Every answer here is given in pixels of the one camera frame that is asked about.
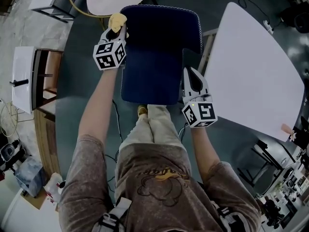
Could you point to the dark blue chair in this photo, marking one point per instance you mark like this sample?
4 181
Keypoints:
154 57

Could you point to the pink cup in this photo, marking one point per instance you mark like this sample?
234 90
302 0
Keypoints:
286 129

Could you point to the yellow wiping cloth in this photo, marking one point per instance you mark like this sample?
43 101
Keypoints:
117 20

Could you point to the brown wooden plank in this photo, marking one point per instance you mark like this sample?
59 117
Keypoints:
47 141

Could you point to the white power strip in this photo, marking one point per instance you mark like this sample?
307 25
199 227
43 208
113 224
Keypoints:
268 26

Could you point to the white curved table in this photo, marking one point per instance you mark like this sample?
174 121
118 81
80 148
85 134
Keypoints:
251 76

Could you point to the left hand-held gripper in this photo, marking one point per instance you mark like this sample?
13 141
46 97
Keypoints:
108 54

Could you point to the person's left forearm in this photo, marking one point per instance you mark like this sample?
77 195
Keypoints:
99 105

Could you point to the white plastic bag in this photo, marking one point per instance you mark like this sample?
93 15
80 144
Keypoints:
54 187

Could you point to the person's right forearm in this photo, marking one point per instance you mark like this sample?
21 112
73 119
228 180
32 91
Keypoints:
205 151

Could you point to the white wooden cabinet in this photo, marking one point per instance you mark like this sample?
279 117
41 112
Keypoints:
21 64

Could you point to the beige trousers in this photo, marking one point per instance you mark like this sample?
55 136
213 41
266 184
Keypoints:
157 129

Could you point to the yellow shoe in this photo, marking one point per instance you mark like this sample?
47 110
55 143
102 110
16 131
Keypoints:
142 110

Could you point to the brown printed t-shirt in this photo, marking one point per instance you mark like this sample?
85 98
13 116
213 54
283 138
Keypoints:
157 197

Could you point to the grey storage box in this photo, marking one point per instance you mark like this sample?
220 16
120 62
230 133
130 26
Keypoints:
30 175

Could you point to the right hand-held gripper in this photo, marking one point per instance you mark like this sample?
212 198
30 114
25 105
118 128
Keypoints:
205 112

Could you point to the flat brown cardboard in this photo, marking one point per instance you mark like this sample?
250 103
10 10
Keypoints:
38 200

